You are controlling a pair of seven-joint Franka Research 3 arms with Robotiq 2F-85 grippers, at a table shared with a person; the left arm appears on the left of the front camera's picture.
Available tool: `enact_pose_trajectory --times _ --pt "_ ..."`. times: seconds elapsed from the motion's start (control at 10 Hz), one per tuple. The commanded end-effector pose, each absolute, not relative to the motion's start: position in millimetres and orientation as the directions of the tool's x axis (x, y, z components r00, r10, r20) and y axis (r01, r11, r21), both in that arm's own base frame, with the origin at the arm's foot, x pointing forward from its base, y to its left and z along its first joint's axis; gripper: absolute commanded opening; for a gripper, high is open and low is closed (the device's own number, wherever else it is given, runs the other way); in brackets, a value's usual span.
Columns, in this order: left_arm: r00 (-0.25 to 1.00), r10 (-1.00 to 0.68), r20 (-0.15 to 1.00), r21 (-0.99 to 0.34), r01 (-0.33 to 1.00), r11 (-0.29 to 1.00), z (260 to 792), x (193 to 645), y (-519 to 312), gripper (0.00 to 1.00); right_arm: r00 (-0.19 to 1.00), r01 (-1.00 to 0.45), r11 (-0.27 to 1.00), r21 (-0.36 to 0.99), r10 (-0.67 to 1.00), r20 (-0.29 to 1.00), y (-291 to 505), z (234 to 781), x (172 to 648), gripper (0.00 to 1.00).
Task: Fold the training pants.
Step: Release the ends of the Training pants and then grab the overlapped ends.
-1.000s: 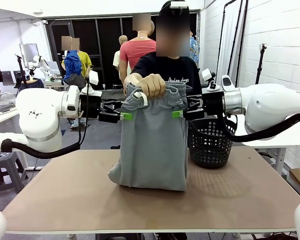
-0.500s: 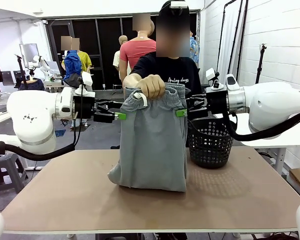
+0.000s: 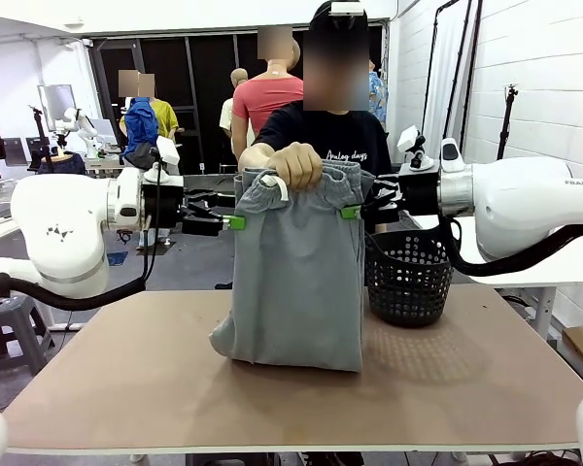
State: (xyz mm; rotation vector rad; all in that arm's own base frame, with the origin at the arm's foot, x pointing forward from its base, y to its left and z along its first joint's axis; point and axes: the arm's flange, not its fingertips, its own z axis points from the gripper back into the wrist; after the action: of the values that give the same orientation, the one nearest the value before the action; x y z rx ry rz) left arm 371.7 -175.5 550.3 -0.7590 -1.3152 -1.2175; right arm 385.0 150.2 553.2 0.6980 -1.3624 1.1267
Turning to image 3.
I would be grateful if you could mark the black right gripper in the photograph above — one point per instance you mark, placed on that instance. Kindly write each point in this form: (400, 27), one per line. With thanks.
(418, 191)

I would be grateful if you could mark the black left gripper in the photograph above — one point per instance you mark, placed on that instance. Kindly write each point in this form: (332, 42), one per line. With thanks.
(167, 209)

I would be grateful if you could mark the grey training pants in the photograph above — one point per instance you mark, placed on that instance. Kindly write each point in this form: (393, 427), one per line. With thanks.
(296, 281)

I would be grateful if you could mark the person's right forearm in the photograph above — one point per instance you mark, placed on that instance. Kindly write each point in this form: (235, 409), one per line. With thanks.
(257, 156)

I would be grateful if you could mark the small white background robot arm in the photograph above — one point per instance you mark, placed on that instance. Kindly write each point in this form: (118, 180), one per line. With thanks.
(85, 128)

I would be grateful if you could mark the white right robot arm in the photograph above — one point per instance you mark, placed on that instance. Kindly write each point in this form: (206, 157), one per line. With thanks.
(515, 213)

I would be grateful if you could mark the person's right hand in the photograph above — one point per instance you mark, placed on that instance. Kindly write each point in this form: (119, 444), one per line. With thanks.
(298, 165)

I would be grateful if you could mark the mannequin in cream shirt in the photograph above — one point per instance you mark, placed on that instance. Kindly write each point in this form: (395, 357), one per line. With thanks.
(227, 116)

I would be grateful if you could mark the dark grey perforated plastic basket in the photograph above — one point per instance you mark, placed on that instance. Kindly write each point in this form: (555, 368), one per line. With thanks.
(408, 291)

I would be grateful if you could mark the person in black t-shirt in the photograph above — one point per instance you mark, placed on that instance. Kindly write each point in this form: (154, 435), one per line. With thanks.
(296, 126)

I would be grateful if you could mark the mannequin in blue patterned shirt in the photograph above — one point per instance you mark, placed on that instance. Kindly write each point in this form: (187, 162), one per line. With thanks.
(378, 97)

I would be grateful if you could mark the figure in yellow shirt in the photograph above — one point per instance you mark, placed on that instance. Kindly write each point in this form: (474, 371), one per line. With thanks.
(167, 119)

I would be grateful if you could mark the blue item on floor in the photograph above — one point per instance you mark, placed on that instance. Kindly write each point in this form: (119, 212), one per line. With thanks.
(117, 259)

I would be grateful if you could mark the mannequin in red shirt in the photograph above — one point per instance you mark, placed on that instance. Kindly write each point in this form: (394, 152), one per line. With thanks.
(267, 102)

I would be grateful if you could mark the black tripod stand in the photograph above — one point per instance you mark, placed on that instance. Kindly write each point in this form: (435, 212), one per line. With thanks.
(506, 126)
(41, 131)

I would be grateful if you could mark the white side table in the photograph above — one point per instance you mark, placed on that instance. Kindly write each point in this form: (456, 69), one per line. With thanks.
(524, 280)

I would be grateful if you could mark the black cap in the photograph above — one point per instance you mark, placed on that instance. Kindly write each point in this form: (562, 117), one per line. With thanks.
(320, 17)

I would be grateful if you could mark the background monitor screen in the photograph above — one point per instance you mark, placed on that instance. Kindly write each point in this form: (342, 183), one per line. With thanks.
(56, 104)

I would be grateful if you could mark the grey plastic stool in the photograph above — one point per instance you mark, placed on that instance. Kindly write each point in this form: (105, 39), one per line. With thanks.
(10, 320)

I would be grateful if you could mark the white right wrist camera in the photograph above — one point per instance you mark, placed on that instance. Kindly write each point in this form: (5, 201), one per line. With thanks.
(409, 138)

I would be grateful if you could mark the white head-mounted camera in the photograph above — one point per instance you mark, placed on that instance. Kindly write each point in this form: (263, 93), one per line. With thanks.
(346, 7)

